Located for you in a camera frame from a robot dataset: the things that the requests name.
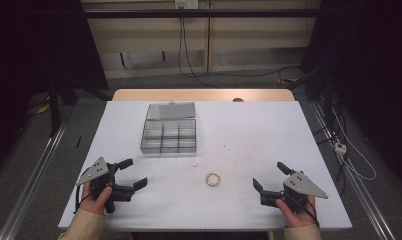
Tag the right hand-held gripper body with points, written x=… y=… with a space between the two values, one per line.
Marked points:
x=302 y=186

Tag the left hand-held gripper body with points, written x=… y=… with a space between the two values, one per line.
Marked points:
x=97 y=168

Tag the person's right hand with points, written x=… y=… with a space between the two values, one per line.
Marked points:
x=299 y=219

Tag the person's left hand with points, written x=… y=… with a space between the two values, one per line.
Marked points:
x=90 y=204

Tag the small black floor piece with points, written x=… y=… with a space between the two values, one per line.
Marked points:
x=78 y=142

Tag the clear plastic compartment box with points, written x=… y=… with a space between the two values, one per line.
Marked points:
x=169 y=135

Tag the white power strip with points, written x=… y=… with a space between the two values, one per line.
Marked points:
x=340 y=148

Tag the white table cover sheet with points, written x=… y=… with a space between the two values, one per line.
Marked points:
x=242 y=133

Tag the black metal stand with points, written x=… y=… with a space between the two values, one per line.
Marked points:
x=54 y=106

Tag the black curtain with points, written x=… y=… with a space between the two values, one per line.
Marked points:
x=32 y=50
x=372 y=66

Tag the black horizontal metal bar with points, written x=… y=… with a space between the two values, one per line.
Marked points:
x=202 y=13

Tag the metal floor rail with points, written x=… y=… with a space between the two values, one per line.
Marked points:
x=359 y=186
x=32 y=176

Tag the white wall socket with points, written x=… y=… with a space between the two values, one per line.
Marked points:
x=186 y=3

